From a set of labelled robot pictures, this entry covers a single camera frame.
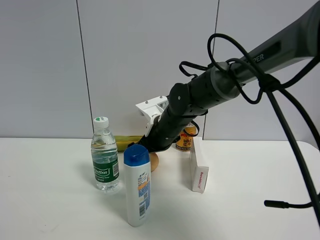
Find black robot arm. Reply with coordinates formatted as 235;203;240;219
138;3;320;153

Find orange round fruit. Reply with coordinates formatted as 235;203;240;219
149;152;159;172

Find clear water bottle green label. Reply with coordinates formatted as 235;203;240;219
90;116;120;192

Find yellow corn cob green husk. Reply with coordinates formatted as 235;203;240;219
114;135;143;152

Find white shampoo bottle blue cap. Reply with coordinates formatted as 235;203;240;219
123;144;151;227

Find black cable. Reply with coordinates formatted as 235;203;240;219
178;33;320;209

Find white rectangular carton box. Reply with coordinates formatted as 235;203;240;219
189;137;209;194

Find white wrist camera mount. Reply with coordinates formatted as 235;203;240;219
135;95;169;137

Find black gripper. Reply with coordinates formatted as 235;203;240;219
127;104;198;152

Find gold energy drink can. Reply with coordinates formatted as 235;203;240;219
175;123;197;151

